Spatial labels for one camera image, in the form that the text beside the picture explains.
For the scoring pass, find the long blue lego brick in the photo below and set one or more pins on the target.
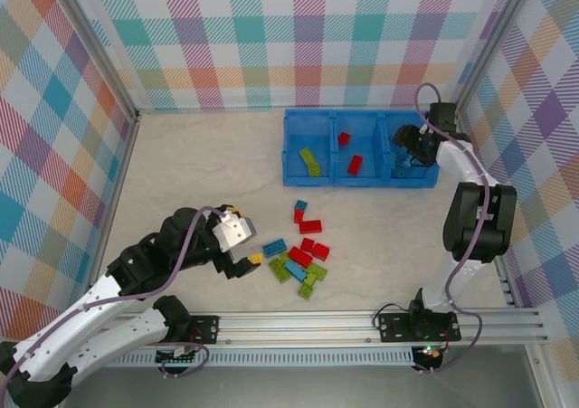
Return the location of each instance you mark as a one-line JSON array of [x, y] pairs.
[[275, 247]]

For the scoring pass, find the long red lego brick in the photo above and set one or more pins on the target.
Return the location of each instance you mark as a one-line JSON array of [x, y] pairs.
[[300, 256]]

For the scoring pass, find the small red lego brick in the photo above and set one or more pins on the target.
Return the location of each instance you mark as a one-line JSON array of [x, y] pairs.
[[344, 138], [298, 217]]

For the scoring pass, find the small blue lego brick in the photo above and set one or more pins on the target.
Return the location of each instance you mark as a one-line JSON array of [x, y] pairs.
[[300, 205]]

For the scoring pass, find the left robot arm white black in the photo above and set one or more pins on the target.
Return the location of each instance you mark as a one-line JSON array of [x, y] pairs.
[[90, 310]]

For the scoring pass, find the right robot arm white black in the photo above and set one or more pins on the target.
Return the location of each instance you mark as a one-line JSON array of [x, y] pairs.
[[479, 222]]

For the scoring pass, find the green lego brick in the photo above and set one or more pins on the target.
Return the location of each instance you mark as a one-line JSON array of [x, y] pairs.
[[278, 271], [306, 290], [307, 155], [311, 280], [316, 271], [283, 258], [315, 168]]

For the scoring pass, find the blue three-compartment bin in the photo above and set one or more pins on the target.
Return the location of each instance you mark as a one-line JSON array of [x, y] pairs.
[[335, 179]]

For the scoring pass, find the small electronics board with LEDs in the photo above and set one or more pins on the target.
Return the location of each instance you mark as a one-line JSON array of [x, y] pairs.
[[429, 351]]

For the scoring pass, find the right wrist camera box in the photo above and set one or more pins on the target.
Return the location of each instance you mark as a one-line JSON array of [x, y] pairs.
[[427, 148]]

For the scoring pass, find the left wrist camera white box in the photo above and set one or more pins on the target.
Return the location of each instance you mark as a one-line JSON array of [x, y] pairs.
[[233, 234]]

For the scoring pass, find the aluminium mounting rail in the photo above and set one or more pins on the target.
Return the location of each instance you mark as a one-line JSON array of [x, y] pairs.
[[294, 329]]

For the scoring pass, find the aluminium frame post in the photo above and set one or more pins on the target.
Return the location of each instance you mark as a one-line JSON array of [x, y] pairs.
[[492, 41], [102, 50]]

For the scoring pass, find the short aluminium corner post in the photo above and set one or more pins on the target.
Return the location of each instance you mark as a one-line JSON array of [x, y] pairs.
[[543, 376]]

